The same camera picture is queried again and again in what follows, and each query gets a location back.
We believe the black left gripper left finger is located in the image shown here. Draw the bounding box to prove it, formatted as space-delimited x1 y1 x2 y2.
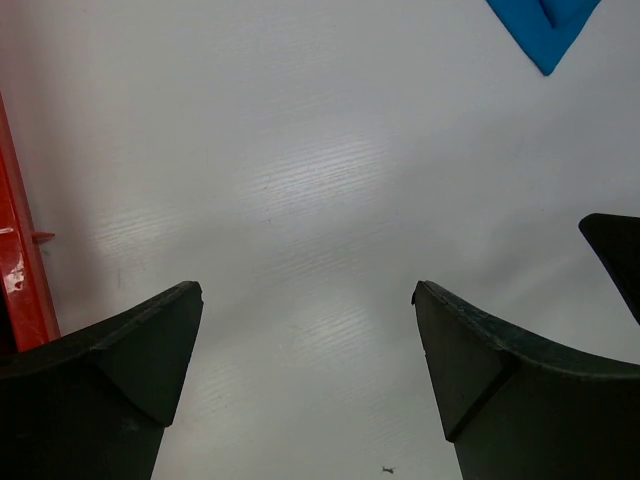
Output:
1 281 203 479

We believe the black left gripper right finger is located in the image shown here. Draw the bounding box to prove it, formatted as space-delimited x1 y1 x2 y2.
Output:
412 281 639 479

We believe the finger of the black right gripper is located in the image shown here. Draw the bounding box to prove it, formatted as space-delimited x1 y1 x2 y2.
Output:
578 213 640 322

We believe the blue t shirt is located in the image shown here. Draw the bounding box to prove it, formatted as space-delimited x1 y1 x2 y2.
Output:
487 0 600 76

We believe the red plastic tray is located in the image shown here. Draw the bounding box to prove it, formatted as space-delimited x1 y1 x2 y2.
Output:
1 111 60 353

